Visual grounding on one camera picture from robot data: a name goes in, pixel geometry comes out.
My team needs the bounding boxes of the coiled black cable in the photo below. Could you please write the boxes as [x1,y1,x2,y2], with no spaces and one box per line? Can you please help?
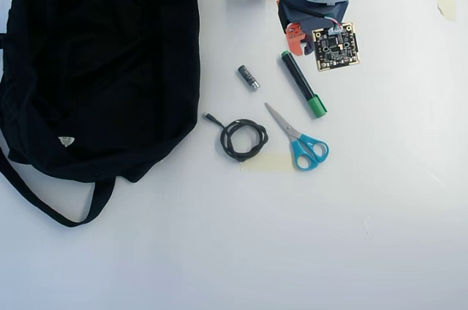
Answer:
[202,112,271,164]

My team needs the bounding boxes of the black marker green cap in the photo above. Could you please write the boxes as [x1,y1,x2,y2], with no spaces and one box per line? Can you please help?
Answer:
[279,49,329,120]

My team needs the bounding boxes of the blue handled scissors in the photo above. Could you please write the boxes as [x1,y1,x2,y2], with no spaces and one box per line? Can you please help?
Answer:
[263,102,331,173]

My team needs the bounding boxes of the black AA battery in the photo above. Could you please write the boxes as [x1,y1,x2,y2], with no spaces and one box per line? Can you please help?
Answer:
[236,64,263,93]

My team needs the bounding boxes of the wide beige tape strip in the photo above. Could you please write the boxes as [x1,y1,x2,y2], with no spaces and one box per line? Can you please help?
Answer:
[238,152,295,174]

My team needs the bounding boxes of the black cloth bag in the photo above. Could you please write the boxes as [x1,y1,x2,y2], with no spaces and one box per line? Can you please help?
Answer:
[0,0,203,229]

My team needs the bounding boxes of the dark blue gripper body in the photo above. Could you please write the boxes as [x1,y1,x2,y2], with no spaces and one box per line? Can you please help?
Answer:
[276,0,347,33]

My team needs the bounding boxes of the camera circuit board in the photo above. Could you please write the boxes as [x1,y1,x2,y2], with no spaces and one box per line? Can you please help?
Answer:
[311,21,361,73]

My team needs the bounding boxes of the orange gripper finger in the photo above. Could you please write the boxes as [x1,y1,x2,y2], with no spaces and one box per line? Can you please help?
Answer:
[284,21,307,57]

